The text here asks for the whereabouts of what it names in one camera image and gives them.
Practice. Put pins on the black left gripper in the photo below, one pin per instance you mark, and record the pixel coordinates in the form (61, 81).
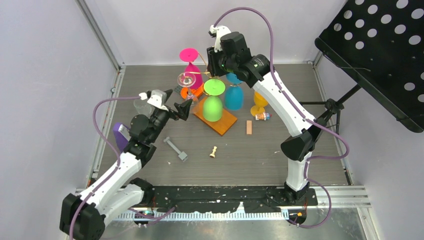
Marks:
(182, 109)

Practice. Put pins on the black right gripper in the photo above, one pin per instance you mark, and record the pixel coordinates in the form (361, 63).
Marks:
(211, 58)

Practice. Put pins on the clear stemmed wine glass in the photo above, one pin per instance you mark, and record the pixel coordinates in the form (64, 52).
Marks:
(186, 80)

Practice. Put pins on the pink plastic wine glass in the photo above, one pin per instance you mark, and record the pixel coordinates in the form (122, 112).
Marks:
(189, 55)

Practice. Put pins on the blue plastic wine glass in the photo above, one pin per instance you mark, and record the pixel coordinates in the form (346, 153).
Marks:
(234, 95)

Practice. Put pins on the green plastic wine glass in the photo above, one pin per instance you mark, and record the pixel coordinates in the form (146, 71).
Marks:
(212, 106)

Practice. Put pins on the gold rack with wooden base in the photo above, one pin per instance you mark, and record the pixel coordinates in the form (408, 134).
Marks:
(227, 120)

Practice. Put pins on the yellow plastic wine glass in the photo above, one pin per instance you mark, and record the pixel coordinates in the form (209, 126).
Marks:
(259, 104)

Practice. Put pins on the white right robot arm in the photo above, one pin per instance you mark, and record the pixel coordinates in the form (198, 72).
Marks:
(230, 54)

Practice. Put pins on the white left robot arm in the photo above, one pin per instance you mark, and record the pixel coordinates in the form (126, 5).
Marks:
(86, 215)

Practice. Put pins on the orange plastic U-shaped toy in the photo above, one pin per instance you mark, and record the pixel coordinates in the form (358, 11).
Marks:
(196, 92)

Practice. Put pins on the clear glass tumbler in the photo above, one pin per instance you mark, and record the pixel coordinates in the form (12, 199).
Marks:
(142, 107)

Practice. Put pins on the grey metal T-shaped part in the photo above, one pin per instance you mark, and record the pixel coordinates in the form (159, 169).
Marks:
(181, 154)

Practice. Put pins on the white chess piece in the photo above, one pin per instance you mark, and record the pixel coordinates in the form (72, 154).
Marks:
(213, 153)

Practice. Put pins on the small colourful toy figure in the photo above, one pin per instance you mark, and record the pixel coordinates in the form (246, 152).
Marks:
(264, 116)

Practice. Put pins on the small wooden block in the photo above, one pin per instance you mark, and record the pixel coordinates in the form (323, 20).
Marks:
(249, 127)

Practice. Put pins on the black music stand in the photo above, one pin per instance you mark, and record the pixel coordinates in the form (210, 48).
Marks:
(380, 45)

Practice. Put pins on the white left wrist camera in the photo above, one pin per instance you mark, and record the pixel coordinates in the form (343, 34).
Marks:
(156, 98)

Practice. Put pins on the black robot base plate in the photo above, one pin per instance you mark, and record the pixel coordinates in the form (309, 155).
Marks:
(224, 199)

